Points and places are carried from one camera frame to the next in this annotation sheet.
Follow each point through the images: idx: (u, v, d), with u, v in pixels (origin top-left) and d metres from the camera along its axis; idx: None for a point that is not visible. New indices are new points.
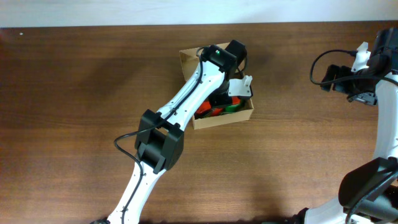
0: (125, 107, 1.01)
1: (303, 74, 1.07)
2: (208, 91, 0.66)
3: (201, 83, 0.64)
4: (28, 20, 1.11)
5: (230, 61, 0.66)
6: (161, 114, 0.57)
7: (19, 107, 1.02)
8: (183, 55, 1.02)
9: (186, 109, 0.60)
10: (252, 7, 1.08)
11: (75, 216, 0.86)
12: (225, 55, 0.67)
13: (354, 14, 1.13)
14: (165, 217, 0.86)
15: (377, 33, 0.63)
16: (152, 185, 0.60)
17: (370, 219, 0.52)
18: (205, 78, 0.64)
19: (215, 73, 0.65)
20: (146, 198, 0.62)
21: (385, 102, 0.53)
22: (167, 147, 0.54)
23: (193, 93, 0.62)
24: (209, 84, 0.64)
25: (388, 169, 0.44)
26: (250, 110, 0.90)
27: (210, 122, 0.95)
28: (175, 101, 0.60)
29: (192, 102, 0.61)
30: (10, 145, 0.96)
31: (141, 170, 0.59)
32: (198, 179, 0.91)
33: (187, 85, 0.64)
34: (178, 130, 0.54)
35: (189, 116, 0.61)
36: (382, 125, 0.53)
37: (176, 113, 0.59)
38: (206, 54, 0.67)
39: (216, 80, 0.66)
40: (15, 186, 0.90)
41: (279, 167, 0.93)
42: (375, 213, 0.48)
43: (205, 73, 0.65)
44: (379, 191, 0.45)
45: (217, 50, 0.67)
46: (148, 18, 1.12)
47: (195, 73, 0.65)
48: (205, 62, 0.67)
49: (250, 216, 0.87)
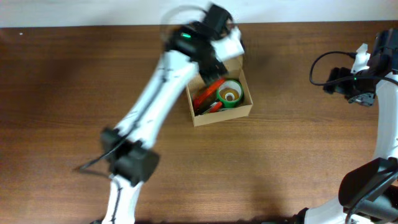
0: (125, 107, 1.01)
1: (303, 75, 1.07)
2: (179, 88, 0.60)
3: (168, 81, 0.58)
4: (27, 19, 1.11)
5: (203, 45, 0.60)
6: (121, 130, 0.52)
7: (18, 106, 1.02)
8: None
9: (151, 116, 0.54)
10: (252, 8, 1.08)
11: (74, 216, 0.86)
12: (194, 40, 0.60)
13: (354, 14, 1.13)
14: (165, 217, 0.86)
15: (377, 34, 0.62)
16: (135, 192, 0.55)
17: (370, 219, 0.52)
18: (171, 76, 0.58)
19: (182, 66, 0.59)
20: (132, 205, 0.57)
21: (385, 101, 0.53)
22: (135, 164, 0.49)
23: (160, 94, 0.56)
24: (177, 79, 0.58)
25: (388, 170, 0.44)
26: (249, 105, 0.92)
27: (209, 119, 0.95)
28: (137, 110, 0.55)
29: (158, 106, 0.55)
30: (9, 145, 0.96)
31: (117, 184, 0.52)
32: (198, 179, 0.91)
33: (152, 86, 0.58)
34: (142, 147, 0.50)
35: (157, 124, 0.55)
36: (381, 124, 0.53)
37: (139, 124, 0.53)
38: (174, 42, 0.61)
39: (186, 72, 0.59)
40: (13, 185, 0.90)
41: (279, 167, 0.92)
42: (375, 213, 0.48)
43: (171, 68, 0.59)
44: (380, 191, 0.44)
45: (184, 35, 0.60)
46: (148, 19, 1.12)
47: (160, 70, 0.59)
48: (171, 53, 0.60)
49: (251, 217, 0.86)
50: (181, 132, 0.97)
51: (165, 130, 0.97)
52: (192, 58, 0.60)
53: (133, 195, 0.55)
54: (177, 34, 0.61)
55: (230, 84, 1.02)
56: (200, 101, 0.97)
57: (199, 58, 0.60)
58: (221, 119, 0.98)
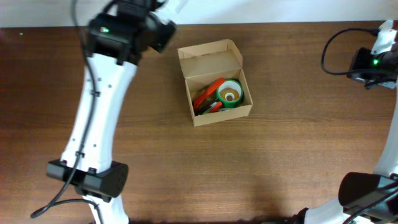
0: (125, 107, 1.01)
1: (303, 74, 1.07)
2: (119, 93, 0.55)
3: (101, 95, 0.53)
4: (26, 19, 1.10)
5: (129, 33, 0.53)
6: (68, 163, 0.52)
7: (18, 106, 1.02)
8: (181, 54, 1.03)
9: (94, 142, 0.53)
10: (252, 8, 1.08)
11: (74, 216, 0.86)
12: (117, 29, 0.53)
13: (354, 14, 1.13)
14: (165, 217, 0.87)
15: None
16: (112, 205, 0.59)
17: (370, 219, 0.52)
18: (102, 88, 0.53)
19: (112, 74, 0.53)
20: (117, 210, 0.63)
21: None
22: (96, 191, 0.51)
23: (96, 114, 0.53)
24: (111, 89, 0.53)
25: (388, 186, 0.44)
26: (249, 105, 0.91)
27: (209, 119, 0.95)
28: (77, 137, 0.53)
29: (100, 126, 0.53)
30: (9, 145, 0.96)
31: (92, 201, 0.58)
32: (198, 179, 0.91)
33: (84, 106, 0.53)
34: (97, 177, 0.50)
35: (104, 143, 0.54)
36: (393, 139, 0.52)
37: (84, 154, 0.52)
38: (94, 38, 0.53)
39: (118, 77, 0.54)
40: (13, 186, 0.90)
41: (279, 167, 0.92)
42: (376, 214, 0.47)
43: (101, 77, 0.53)
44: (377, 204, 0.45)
45: (104, 28, 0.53)
46: None
47: (87, 82, 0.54)
48: (94, 58, 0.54)
49: (251, 217, 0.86)
50: (181, 132, 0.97)
51: (166, 130, 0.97)
52: (121, 55, 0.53)
53: (114, 205, 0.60)
54: (94, 28, 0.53)
55: (229, 83, 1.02)
56: (200, 101, 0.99)
57: (130, 50, 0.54)
58: (221, 119, 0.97)
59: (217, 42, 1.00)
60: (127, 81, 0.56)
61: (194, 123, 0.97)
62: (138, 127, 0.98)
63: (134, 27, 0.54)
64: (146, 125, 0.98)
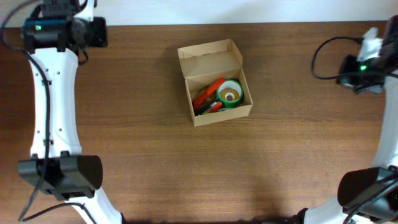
0: (125, 107, 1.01)
1: (303, 74, 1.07)
2: (69, 78, 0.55)
3: (52, 83, 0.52)
4: None
5: (58, 25, 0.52)
6: (38, 155, 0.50)
7: (17, 106, 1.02)
8: (181, 54, 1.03)
9: (60, 126, 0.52)
10: (252, 7, 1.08)
11: (74, 216, 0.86)
12: (47, 24, 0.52)
13: (354, 14, 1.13)
14: (165, 217, 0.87)
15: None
16: (97, 201, 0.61)
17: (369, 218, 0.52)
18: (51, 76, 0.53)
19: (56, 60, 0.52)
20: (104, 206, 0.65)
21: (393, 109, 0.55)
22: (74, 179, 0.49)
23: (55, 101, 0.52)
24: (61, 74, 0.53)
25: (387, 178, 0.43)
26: (249, 105, 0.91)
27: (209, 119, 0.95)
28: (40, 129, 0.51)
29: (60, 110, 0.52)
30: (9, 145, 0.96)
31: (78, 203, 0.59)
32: (199, 180, 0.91)
33: (39, 99, 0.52)
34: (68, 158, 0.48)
35: (69, 126, 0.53)
36: (386, 134, 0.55)
37: (53, 140, 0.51)
38: (28, 38, 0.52)
39: (65, 61, 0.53)
40: (13, 186, 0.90)
41: (279, 167, 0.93)
42: (374, 213, 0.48)
43: (48, 67, 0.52)
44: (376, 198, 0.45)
45: (35, 26, 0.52)
46: (148, 18, 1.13)
47: (36, 75, 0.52)
48: (35, 51, 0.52)
49: (251, 217, 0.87)
50: (181, 132, 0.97)
51: (166, 130, 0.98)
52: (60, 42, 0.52)
53: (99, 201, 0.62)
54: (25, 30, 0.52)
55: (230, 84, 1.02)
56: (200, 101, 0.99)
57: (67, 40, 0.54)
58: (220, 119, 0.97)
59: (217, 42, 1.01)
60: (74, 67, 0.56)
61: (193, 122, 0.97)
62: (138, 127, 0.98)
63: (64, 15, 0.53)
64: (146, 125, 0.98)
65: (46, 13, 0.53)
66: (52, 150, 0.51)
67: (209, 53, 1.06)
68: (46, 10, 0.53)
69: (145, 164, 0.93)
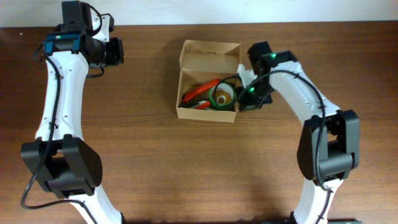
0: (125, 107, 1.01)
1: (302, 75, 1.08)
2: (79, 78, 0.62)
3: (64, 78, 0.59)
4: (26, 18, 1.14)
5: (74, 37, 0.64)
6: (42, 137, 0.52)
7: (17, 105, 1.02)
8: (188, 45, 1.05)
9: (66, 114, 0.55)
10: (252, 7, 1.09)
11: (75, 216, 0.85)
12: (66, 35, 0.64)
13: (352, 14, 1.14)
14: (165, 217, 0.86)
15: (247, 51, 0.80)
16: (98, 199, 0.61)
17: (338, 177, 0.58)
18: (64, 71, 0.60)
19: (69, 61, 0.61)
20: (104, 205, 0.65)
21: (285, 89, 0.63)
22: (74, 166, 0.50)
23: (63, 92, 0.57)
24: (72, 71, 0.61)
25: (315, 127, 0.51)
26: (232, 112, 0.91)
27: (193, 115, 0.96)
28: (48, 116, 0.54)
29: (68, 98, 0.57)
30: (9, 145, 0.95)
31: (78, 200, 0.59)
32: (199, 179, 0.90)
33: (50, 91, 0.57)
34: (73, 139, 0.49)
35: (74, 117, 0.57)
36: (298, 108, 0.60)
37: (58, 125, 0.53)
38: (51, 45, 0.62)
39: (76, 64, 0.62)
40: (13, 185, 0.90)
41: (279, 167, 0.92)
42: (336, 169, 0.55)
43: (61, 65, 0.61)
44: (324, 151, 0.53)
45: (56, 36, 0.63)
46: (149, 18, 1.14)
47: (50, 73, 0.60)
48: (55, 55, 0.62)
49: (252, 217, 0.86)
50: (181, 132, 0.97)
51: (166, 130, 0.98)
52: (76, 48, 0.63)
53: (99, 200, 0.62)
54: (48, 39, 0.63)
55: (223, 85, 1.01)
56: (189, 98, 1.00)
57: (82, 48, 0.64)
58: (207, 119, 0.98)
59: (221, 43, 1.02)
60: (83, 71, 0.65)
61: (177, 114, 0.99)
62: (138, 127, 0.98)
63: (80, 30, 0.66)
64: (146, 125, 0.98)
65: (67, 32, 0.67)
66: (56, 134, 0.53)
67: (216, 53, 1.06)
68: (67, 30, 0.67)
69: (145, 163, 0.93)
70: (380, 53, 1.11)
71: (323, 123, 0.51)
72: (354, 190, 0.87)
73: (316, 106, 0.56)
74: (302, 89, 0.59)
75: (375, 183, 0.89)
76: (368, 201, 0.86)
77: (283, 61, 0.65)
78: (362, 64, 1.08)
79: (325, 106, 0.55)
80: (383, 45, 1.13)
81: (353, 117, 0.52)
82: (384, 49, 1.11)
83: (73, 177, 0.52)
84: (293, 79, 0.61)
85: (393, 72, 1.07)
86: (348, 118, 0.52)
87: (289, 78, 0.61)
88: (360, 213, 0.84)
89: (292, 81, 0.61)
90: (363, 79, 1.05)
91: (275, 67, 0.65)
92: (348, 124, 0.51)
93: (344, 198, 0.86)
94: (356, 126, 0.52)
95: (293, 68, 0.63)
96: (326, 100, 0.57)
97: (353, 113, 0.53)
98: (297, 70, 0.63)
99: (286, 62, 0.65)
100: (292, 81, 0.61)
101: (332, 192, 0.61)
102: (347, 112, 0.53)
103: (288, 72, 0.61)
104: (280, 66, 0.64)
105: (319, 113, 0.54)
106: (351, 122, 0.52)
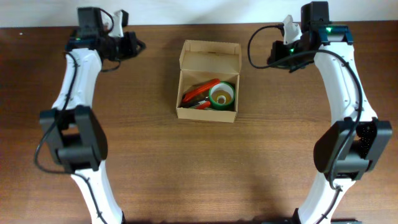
0: (125, 107, 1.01)
1: (302, 75, 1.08)
2: (94, 70, 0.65)
3: (81, 65, 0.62)
4: (26, 18, 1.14)
5: (92, 40, 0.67)
6: (57, 106, 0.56)
7: (17, 105, 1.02)
8: (188, 45, 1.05)
9: (79, 89, 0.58)
10: (252, 7, 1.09)
11: (75, 216, 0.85)
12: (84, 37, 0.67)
13: (352, 13, 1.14)
14: (164, 217, 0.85)
15: (301, 10, 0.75)
16: (102, 179, 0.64)
17: (349, 177, 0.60)
18: (81, 61, 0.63)
19: (87, 55, 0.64)
20: (107, 190, 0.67)
21: (328, 74, 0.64)
22: (84, 134, 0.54)
23: (80, 76, 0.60)
24: (87, 61, 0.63)
25: (345, 129, 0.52)
26: (232, 113, 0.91)
27: (192, 115, 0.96)
28: (64, 91, 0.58)
29: (83, 79, 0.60)
30: (9, 145, 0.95)
31: (82, 177, 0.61)
32: (199, 180, 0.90)
33: (68, 74, 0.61)
34: (85, 108, 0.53)
35: (87, 95, 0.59)
36: (332, 98, 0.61)
37: (71, 98, 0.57)
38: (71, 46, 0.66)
39: (94, 59, 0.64)
40: (13, 185, 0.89)
41: (279, 167, 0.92)
42: (350, 168, 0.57)
43: (79, 57, 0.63)
44: (346, 151, 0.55)
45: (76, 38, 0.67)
46: (149, 19, 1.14)
47: (69, 61, 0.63)
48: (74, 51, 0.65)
49: (252, 217, 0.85)
50: (181, 132, 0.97)
51: (166, 130, 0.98)
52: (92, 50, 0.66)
53: (102, 182, 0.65)
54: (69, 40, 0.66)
55: (222, 86, 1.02)
56: (189, 98, 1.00)
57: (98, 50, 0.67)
58: (207, 119, 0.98)
59: (221, 43, 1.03)
60: (97, 65, 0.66)
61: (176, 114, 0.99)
62: (138, 128, 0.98)
63: (97, 35, 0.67)
64: (146, 125, 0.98)
65: (83, 37, 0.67)
66: (71, 104, 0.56)
67: (216, 53, 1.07)
68: (83, 34, 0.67)
69: (145, 164, 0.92)
70: (381, 53, 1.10)
71: (355, 127, 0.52)
72: (354, 190, 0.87)
73: (354, 107, 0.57)
74: (345, 81, 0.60)
75: (375, 183, 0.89)
76: (368, 201, 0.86)
77: (336, 43, 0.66)
78: (362, 64, 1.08)
79: (362, 109, 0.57)
80: (384, 44, 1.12)
81: (388, 129, 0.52)
82: (384, 49, 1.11)
83: (81, 147, 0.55)
84: (339, 68, 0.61)
85: (394, 72, 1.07)
86: (380, 127, 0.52)
87: (337, 65, 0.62)
88: (360, 213, 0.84)
89: (339, 69, 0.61)
90: (364, 79, 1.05)
91: (326, 45, 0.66)
92: (379, 134, 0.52)
93: (344, 199, 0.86)
94: (385, 137, 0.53)
95: (344, 54, 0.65)
96: (365, 102, 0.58)
97: (388, 124, 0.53)
98: (347, 58, 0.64)
99: (339, 44, 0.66)
100: (339, 69, 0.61)
101: (341, 191, 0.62)
102: (382, 122, 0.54)
103: (338, 57, 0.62)
104: (332, 46, 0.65)
105: (355, 116, 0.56)
106: (383, 133, 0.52)
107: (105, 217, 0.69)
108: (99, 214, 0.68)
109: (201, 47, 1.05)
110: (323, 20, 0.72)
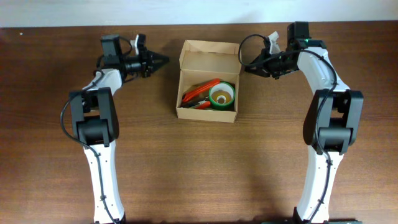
0: (125, 107, 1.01)
1: (301, 75, 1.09)
2: (116, 81, 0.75)
3: (106, 73, 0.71)
4: (27, 18, 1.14)
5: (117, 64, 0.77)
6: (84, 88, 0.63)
7: (17, 105, 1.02)
8: (188, 45, 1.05)
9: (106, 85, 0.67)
10: (252, 7, 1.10)
11: (74, 216, 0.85)
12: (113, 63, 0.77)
13: (352, 13, 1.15)
14: (164, 217, 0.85)
15: (288, 27, 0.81)
16: (112, 159, 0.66)
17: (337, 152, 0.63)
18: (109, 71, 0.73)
19: (112, 71, 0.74)
20: (114, 175, 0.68)
21: (308, 68, 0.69)
22: (102, 109, 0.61)
23: (106, 79, 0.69)
24: (114, 73, 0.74)
25: (320, 96, 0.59)
26: (232, 113, 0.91)
27: (192, 114, 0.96)
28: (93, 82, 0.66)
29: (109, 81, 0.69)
30: (9, 145, 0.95)
31: (94, 152, 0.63)
32: (199, 178, 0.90)
33: (97, 77, 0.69)
34: (106, 88, 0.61)
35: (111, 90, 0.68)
36: (313, 84, 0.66)
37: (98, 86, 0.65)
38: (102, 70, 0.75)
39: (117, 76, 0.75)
40: (13, 185, 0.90)
41: (279, 166, 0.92)
42: (334, 139, 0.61)
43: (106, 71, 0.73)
44: (326, 119, 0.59)
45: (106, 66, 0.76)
46: (149, 18, 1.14)
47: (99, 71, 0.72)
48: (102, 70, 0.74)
49: (251, 217, 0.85)
50: (181, 132, 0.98)
51: (166, 130, 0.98)
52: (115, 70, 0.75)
53: (111, 162, 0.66)
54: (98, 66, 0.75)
55: (222, 86, 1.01)
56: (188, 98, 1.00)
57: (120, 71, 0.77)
58: (206, 118, 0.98)
59: (221, 44, 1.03)
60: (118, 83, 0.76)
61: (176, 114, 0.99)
62: (138, 128, 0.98)
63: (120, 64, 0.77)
64: (146, 126, 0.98)
65: (109, 64, 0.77)
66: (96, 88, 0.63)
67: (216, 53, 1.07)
68: (108, 62, 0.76)
69: (144, 164, 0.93)
70: (380, 53, 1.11)
71: (330, 94, 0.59)
72: (354, 190, 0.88)
73: (329, 83, 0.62)
74: (321, 68, 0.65)
75: (374, 183, 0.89)
76: (367, 201, 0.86)
77: (314, 47, 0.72)
78: (362, 64, 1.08)
79: (337, 84, 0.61)
80: (383, 44, 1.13)
81: (359, 96, 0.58)
82: (384, 49, 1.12)
83: (98, 122, 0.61)
84: (316, 61, 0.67)
85: (393, 72, 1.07)
86: (354, 96, 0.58)
87: (314, 60, 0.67)
88: (360, 213, 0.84)
89: (316, 61, 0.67)
90: (363, 79, 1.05)
91: (305, 48, 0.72)
92: (352, 101, 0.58)
93: (344, 198, 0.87)
94: (359, 104, 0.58)
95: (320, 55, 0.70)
96: (339, 81, 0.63)
97: (360, 94, 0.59)
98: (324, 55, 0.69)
99: (316, 48, 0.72)
100: (316, 62, 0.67)
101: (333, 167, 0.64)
102: (355, 93, 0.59)
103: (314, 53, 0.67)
104: (310, 49, 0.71)
105: (330, 86, 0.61)
106: (356, 100, 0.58)
107: (107, 204, 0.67)
108: (102, 199, 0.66)
109: (201, 47, 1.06)
110: (304, 35, 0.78)
